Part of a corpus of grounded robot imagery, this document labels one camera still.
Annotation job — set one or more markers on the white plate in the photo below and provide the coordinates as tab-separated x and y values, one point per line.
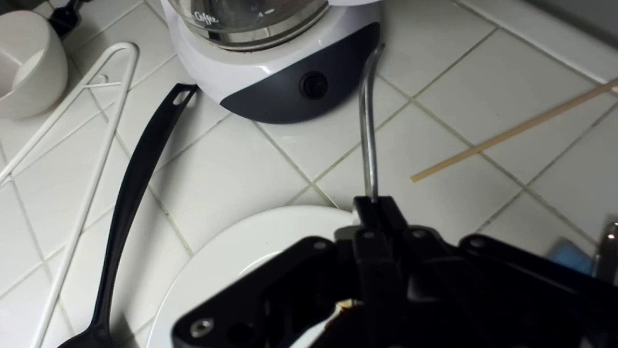
257	257

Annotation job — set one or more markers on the blue cloth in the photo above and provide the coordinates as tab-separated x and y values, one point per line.
570	255

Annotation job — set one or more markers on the glass coffee carafe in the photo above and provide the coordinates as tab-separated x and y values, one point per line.
251	21

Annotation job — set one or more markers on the black plastic ladle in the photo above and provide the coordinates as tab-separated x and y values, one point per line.
135	193

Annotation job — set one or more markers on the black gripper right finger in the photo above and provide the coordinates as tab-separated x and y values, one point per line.
489	295

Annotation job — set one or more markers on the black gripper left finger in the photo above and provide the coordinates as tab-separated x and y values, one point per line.
276	295

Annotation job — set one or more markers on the white coffee maker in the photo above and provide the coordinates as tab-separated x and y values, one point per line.
276	69

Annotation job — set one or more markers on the thin wooden stick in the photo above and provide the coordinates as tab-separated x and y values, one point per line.
514	129

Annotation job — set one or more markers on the silver metal fork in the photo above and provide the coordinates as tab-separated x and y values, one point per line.
367	127

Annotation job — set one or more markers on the white cup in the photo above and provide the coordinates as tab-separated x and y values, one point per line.
29	63

